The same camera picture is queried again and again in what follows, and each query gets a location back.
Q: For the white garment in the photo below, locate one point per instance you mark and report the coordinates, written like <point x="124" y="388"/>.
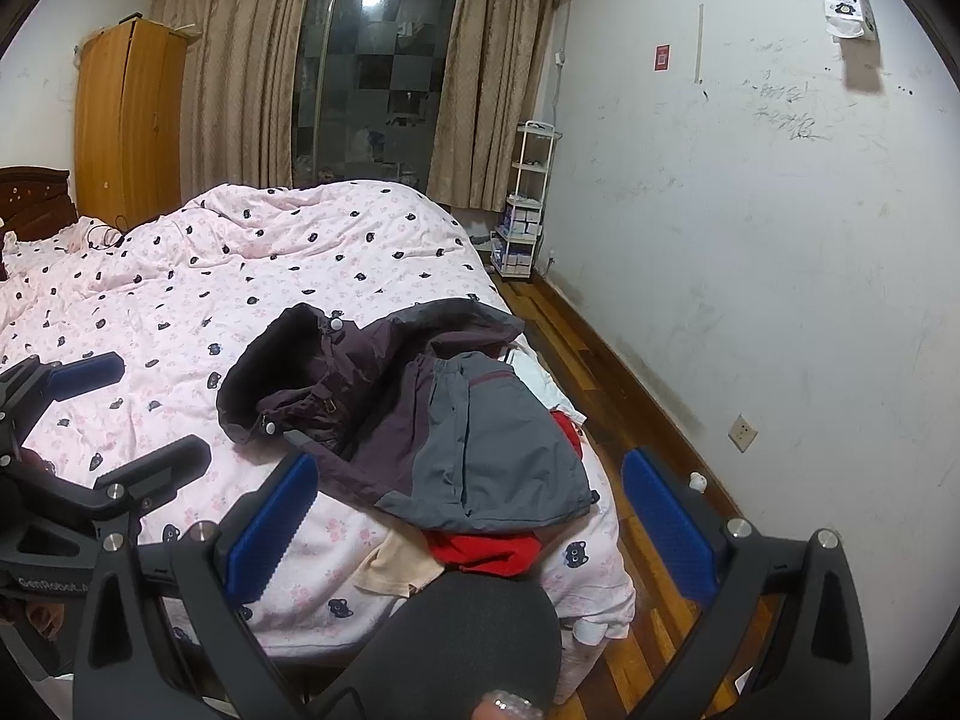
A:
<point x="540" y="382"/>

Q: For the white wall socket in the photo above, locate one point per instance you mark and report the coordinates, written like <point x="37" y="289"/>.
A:
<point x="742" y="434"/>

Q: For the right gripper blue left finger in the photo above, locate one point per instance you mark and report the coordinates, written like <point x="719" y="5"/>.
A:
<point x="215" y="569"/>

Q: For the black trousered knee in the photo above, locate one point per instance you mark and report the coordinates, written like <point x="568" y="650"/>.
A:
<point x="468" y="646"/>

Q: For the beige garment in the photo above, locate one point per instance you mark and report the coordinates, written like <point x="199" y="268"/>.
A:
<point x="401" y="566"/>

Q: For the beige left curtain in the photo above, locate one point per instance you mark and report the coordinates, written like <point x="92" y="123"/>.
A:
<point x="237" y="94"/>

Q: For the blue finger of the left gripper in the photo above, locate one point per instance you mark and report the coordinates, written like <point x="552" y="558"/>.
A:
<point x="31" y="386"/>
<point x="150" y="468"/>

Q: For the red wall sticker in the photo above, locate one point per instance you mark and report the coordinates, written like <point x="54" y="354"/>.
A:
<point x="662" y="57"/>

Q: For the dark window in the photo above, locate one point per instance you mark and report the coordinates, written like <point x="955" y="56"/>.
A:
<point x="369" y="75"/>

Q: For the purple grey hooded jacket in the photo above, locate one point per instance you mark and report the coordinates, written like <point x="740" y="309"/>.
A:
<point x="415" y="415"/>

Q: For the white shelf rack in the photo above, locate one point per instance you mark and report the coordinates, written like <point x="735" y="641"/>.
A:
<point x="517" y="234"/>

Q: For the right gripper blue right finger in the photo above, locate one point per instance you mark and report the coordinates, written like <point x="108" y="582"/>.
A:
<point x="813" y="662"/>

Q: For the orange wooden wardrobe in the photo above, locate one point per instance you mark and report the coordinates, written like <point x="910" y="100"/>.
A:
<point x="127" y="120"/>

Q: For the dark wooden headboard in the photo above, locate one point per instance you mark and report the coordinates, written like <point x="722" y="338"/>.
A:
<point x="35" y="202"/>

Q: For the pink cat print duvet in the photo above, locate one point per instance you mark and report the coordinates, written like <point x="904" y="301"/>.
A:
<point x="180" y="300"/>

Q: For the beige right curtain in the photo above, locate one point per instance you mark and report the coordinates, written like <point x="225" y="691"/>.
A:
<point x="495" y="52"/>

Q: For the red basketball jersey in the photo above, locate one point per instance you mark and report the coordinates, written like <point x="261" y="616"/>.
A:
<point x="487" y="548"/>

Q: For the beige curtain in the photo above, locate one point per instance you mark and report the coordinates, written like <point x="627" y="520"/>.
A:
<point x="237" y="94"/>
<point x="495" y="52"/>

